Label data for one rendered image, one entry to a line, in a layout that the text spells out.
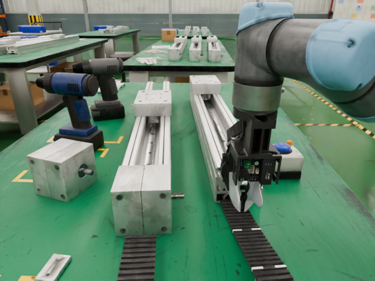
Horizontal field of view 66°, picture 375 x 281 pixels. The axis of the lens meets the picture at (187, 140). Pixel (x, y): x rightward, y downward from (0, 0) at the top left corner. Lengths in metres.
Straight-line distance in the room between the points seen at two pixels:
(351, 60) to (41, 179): 0.59
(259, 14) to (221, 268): 0.37
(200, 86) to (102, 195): 0.60
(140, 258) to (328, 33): 0.38
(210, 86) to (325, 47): 0.79
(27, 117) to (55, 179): 2.40
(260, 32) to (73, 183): 0.47
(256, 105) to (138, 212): 0.27
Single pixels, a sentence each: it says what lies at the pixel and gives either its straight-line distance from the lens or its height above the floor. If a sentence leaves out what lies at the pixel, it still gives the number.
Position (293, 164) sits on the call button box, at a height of 0.82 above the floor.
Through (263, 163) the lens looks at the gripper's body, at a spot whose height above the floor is 0.93.
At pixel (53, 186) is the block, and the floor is 0.81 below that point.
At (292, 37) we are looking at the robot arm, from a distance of 0.38.
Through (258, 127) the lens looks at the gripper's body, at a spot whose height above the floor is 0.99.
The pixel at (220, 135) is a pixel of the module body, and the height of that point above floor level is 0.84.
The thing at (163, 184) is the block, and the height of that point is 0.87.
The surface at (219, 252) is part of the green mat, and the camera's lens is 0.52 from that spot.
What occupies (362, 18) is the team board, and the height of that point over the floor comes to 1.08.
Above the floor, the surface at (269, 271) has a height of 0.82.
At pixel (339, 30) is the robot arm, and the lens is 0.36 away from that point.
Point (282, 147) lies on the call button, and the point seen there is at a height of 0.85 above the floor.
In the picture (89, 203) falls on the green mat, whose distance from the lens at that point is 0.65.
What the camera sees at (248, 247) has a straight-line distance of 0.49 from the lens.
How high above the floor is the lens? 1.14
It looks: 24 degrees down
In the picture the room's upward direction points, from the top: straight up
